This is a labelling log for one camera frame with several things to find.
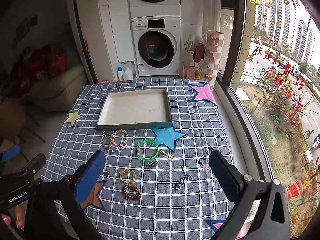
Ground pink and yellow beaded bracelet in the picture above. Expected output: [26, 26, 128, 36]
[110, 129, 129, 147]

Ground red window lettering sticker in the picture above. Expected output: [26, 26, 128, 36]
[240, 42, 308, 128]

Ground checked star-print tablecloth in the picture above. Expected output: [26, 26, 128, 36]
[41, 77, 260, 240]

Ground pink wire holder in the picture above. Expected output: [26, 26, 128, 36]
[181, 61, 198, 79]

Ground tan braided hair tie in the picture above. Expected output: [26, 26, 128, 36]
[102, 133, 114, 150]

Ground wooden stool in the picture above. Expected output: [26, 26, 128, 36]
[0, 97, 47, 146]

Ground brown spiral hair tie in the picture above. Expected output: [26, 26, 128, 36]
[122, 184, 142, 201]

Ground white cabinet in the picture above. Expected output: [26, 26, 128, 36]
[96, 0, 133, 66]

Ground yellow flower hair clip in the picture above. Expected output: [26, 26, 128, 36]
[119, 169, 138, 184]

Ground red cushions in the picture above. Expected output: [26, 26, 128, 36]
[10, 44, 68, 86]

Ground gold alligator hair clip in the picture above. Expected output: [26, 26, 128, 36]
[159, 149, 176, 160]

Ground green translucent bangle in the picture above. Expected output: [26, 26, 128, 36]
[136, 139, 160, 161]

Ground red lantern window sticker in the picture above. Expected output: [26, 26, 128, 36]
[285, 179, 311, 201]

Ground white washing machine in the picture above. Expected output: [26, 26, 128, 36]
[131, 17, 182, 77]

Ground black wire rack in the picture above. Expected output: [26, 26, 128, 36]
[184, 34, 203, 54]

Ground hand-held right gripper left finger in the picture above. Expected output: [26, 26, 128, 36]
[24, 150, 108, 240]

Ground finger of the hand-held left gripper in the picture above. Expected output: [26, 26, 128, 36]
[21, 153, 47, 178]
[0, 144, 21, 163]

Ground cream sofa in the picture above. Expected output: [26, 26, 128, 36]
[27, 65, 88, 112]

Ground person's left hand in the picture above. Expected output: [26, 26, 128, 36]
[0, 205, 25, 231]

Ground rolled checkered mat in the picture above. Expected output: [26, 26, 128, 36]
[201, 30, 227, 92]

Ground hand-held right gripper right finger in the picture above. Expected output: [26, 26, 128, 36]
[209, 151, 292, 240]

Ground brown round paddle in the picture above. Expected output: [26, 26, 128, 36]
[194, 43, 206, 67]

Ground white tray with teal sides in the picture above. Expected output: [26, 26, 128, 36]
[97, 87, 173, 131]

